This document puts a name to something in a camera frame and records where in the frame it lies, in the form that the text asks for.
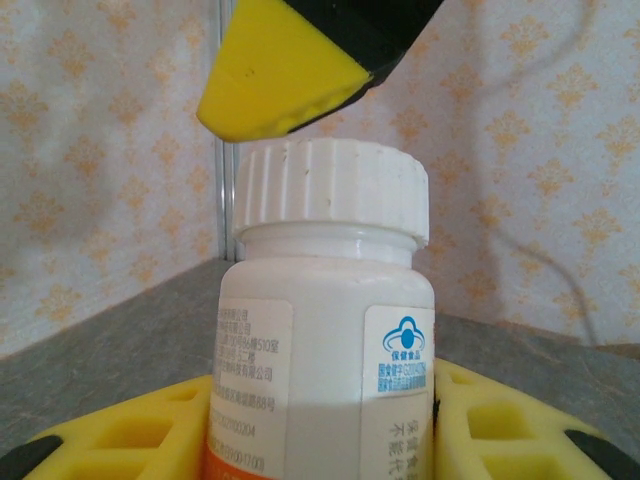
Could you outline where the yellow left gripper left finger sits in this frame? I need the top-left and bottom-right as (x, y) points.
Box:
(22, 374), (221, 480)

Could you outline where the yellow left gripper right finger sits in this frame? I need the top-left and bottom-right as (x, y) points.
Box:
(432, 357), (640, 480)

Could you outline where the white ribbed bottle cap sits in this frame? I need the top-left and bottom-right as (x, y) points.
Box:
(232, 137), (432, 249)

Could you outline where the white pill bottle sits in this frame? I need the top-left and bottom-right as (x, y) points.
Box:
(202, 222), (436, 480)

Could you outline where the patterned backdrop cloth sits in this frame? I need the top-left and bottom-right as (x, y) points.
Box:
(0, 0), (640, 359)

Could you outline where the aluminium frame post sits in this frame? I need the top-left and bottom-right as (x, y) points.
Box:
(213, 0), (240, 262)

